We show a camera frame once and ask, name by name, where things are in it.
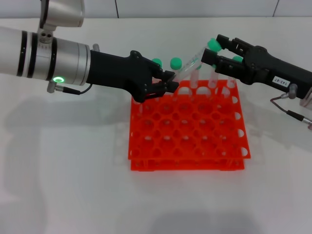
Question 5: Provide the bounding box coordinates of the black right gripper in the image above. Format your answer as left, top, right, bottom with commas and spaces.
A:
201, 34, 312, 99

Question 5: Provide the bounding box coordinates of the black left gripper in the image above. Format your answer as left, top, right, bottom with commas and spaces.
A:
86, 50, 180, 103

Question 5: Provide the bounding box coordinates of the orange plastic test tube rack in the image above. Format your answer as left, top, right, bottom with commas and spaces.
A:
128, 80, 252, 172

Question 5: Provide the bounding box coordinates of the left arm connector cable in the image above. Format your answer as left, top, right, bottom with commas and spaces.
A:
47, 81, 93, 95

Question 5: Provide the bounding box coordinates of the arm connector cable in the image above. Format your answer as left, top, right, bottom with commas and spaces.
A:
270, 84, 312, 130
47, 81, 93, 95

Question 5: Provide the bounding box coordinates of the right arm connector cable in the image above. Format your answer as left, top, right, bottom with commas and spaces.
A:
270, 84, 312, 130

